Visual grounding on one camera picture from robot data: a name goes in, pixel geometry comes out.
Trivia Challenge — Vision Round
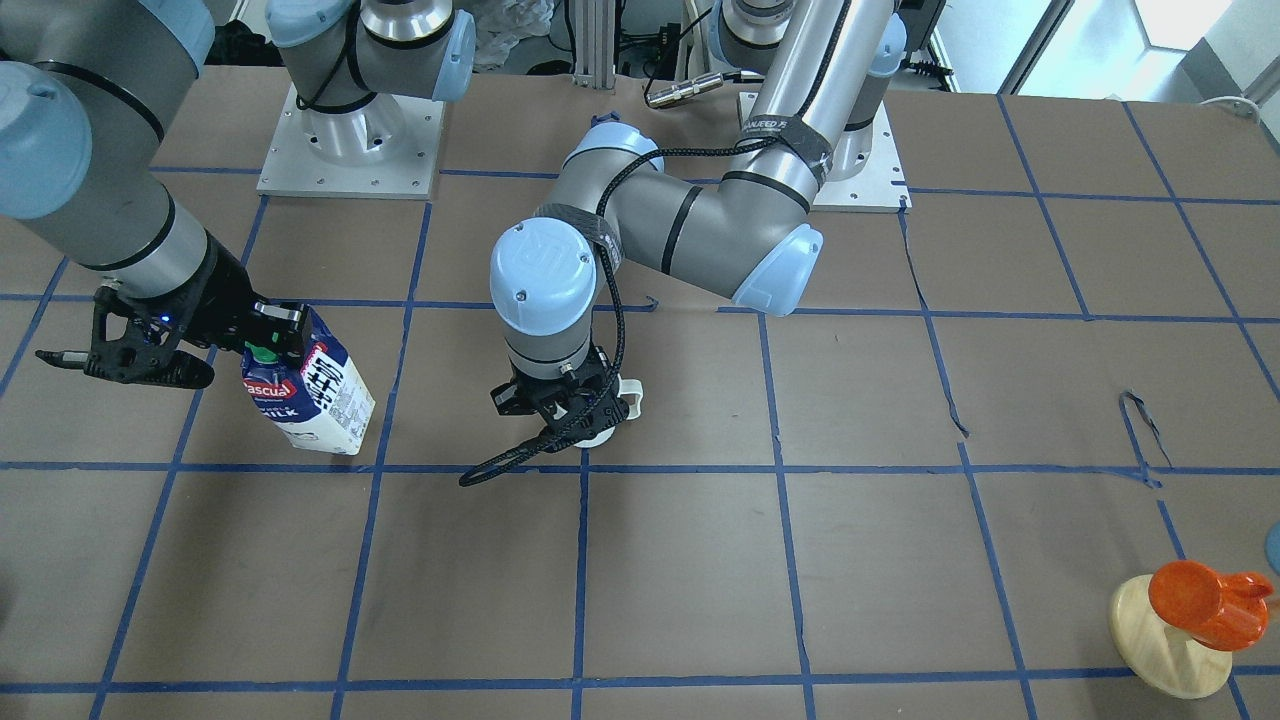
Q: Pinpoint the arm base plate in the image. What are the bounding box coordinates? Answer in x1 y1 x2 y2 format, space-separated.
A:
257 90 447 200
812 102 911 213

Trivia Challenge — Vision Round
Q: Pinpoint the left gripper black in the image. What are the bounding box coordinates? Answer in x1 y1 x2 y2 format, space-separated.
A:
492 346 620 447

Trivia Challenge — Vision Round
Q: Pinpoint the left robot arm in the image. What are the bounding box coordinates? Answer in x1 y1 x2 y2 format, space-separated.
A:
490 1 897 454

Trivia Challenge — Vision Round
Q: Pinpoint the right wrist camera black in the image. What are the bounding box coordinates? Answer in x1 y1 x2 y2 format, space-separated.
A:
35 293 215 389

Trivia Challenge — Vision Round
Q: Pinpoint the aluminium frame post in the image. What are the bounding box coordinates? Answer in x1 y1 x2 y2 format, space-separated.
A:
566 1 620 92

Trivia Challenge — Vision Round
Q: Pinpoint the white mug grey inside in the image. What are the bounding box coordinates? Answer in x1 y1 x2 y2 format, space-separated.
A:
573 379 644 448

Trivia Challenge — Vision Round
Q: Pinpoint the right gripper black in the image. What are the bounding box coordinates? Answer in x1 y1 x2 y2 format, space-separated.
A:
93 240 273 352

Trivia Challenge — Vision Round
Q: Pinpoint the blue white milk carton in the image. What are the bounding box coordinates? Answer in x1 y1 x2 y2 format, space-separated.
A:
241 302 376 455

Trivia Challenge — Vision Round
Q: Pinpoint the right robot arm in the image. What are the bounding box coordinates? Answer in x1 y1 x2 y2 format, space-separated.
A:
1 1 476 389

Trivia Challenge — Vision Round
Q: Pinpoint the brown paper table cover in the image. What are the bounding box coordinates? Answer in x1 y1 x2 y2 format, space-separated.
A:
1 67 1279 719

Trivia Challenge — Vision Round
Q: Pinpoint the orange mug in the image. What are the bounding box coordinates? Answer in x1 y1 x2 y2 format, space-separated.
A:
1148 560 1275 652

